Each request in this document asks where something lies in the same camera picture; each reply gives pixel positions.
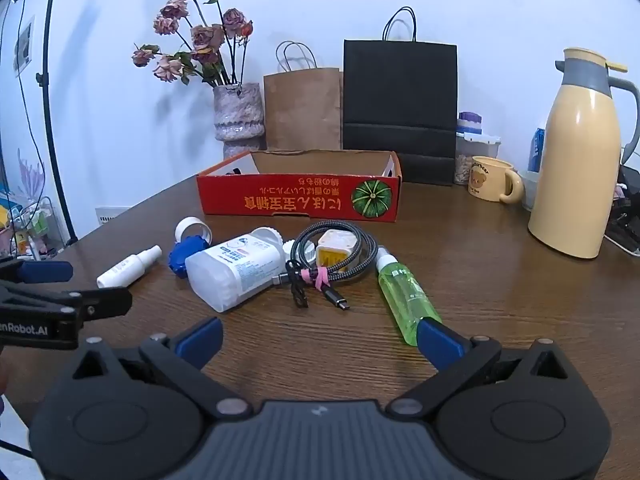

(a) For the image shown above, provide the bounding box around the large white plastic bottle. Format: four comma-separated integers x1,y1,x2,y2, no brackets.
185,226,286,313

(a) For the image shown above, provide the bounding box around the blue drink can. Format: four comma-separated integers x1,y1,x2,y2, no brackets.
529,127,547,173

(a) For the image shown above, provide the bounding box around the yellow thermos jug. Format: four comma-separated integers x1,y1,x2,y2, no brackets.
527,47,640,260

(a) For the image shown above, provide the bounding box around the blue plastic cap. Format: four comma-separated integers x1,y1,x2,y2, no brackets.
168,236,209,278

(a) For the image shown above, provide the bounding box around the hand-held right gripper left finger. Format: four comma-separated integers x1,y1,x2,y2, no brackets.
72,316,252,419

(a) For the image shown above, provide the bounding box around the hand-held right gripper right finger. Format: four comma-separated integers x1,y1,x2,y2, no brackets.
390,319,569,419

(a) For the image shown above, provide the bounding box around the red cardboard box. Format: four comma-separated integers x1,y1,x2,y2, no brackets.
196,149,403,223

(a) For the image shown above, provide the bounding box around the purple wall sticker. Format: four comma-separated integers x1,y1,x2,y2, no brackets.
17,147,46,196

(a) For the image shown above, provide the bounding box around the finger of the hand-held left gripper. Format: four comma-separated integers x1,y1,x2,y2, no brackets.
0,286,134,322
0,258,74,284

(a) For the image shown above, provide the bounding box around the small white ribbed cap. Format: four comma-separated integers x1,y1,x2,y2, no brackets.
282,240,317,263

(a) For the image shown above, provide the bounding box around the small white spray bottle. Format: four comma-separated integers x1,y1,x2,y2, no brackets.
96,245,163,290

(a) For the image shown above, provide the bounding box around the mottled purple ceramic vase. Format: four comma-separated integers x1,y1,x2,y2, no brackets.
213,82,265,160

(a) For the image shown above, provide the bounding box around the white wall socket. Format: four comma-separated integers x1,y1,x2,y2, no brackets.
95,205,133,226

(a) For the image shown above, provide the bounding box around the small wall picture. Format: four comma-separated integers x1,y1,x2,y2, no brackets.
12,15,36,78

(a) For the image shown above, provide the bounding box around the large white screw lid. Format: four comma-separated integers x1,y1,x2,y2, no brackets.
175,216,213,247

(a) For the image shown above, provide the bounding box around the black braided cable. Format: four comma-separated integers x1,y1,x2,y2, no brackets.
274,220,381,313

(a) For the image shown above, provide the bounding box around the yellow bear mug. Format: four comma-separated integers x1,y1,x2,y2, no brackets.
467,156,525,205

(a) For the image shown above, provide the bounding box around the dried rose bouquet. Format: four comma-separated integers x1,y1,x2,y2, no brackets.
131,0,254,87

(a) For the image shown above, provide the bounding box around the green spray bottle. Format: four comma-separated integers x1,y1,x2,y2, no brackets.
375,246,444,347

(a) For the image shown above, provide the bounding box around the black electronic device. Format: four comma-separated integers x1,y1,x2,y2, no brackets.
603,162,640,257

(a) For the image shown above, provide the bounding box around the clear jar with purple cap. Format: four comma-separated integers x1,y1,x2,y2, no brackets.
454,111,502,186

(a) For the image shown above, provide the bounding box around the black paper bag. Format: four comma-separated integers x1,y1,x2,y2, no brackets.
342,6,458,186

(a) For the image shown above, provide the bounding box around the white and yellow charger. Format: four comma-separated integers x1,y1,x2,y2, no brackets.
316,229,357,268

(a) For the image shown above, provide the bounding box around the white cup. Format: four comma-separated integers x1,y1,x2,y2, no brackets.
517,169,541,211

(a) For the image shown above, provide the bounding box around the brown paper bag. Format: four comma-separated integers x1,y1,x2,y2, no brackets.
263,41,345,152

